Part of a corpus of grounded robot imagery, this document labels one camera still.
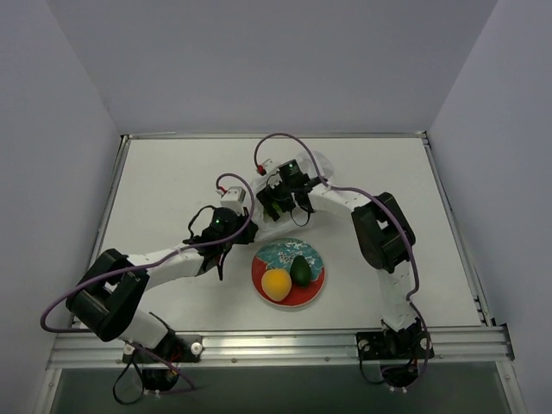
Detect white translucent plastic bag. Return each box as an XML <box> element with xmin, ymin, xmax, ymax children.
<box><xmin>251</xmin><ymin>151</ymin><xmax>335</xmax><ymax>242</ymax></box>

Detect dark green fake avocado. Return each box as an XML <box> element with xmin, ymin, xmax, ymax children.
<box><xmin>289</xmin><ymin>255</ymin><xmax>311</xmax><ymax>287</ymax></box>

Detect orange fake fruit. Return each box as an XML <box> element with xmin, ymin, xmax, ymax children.
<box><xmin>261</xmin><ymin>269</ymin><xmax>292</xmax><ymax>303</ymax></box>

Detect yellow-green fake fruit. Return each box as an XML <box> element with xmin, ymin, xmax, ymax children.
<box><xmin>269</xmin><ymin>202</ymin><xmax>282</xmax><ymax>222</ymax></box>

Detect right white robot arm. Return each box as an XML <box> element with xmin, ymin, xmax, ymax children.
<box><xmin>252</xmin><ymin>159</ymin><xmax>419</xmax><ymax>356</ymax></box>

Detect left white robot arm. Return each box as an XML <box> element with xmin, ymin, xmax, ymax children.
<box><xmin>66</xmin><ymin>207</ymin><xmax>259</xmax><ymax>361</ymax></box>

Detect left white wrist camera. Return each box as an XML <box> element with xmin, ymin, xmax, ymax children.
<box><xmin>216</xmin><ymin>186</ymin><xmax>246</xmax><ymax>215</ymax></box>

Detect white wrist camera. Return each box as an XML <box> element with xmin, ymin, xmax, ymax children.
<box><xmin>256</xmin><ymin>159</ymin><xmax>279</xmax><ymax>177</ymax></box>
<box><xmin>216</xmin><ymin>186</ymin><xmax>246</xmax><ymax>215</ymax></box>

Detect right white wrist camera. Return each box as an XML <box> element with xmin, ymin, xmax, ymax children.
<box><xmin>256</xmin><ymin>159</ymin><xmax>279</xmax><ymax>177</ymax></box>

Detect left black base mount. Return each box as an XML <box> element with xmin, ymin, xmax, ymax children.
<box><xmin>112</xmin><ymin>311</ymin><xmax>204</xmax><ymax>406</ymax></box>

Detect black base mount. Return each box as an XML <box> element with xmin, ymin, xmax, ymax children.
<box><xmin>355</xmin><ymin>319</ymin><xmax>435</xmax><ymax>393</ymax></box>
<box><xmin>112</xmin><ymin>311</ymin><xmax>204</xmax><ymax>406</ymax></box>

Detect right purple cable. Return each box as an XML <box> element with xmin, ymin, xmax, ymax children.
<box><xmin>253</xmin><ymin>132</ymin><xmax>432</xmax><ymax>380</ymax></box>

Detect purple cable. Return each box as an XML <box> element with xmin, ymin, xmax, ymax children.
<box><xmin>253</xmin><ymin>132</ymin><xmax>432</xmax><ymax>380</ymax></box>
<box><xmin>39</xmin><ymin>172</ymin><xmax>254</xmax><ymax>396</ymax></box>

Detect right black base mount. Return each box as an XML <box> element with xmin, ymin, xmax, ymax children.
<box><xmin>355</xmin><ymin>319</ymin><xmax>435</xmax><ymax>393</ymax></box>

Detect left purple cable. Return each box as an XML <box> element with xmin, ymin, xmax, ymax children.
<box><xmin>39</xmin><ymin>172</ymin><xmax>254</xmax><ymax>396</ymax></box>

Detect aluminium front rail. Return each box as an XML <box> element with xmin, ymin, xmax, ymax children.
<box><xmin>47</xmin><ymin>327</ymin><xmax>515</xmax><ymax>369</ymax></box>

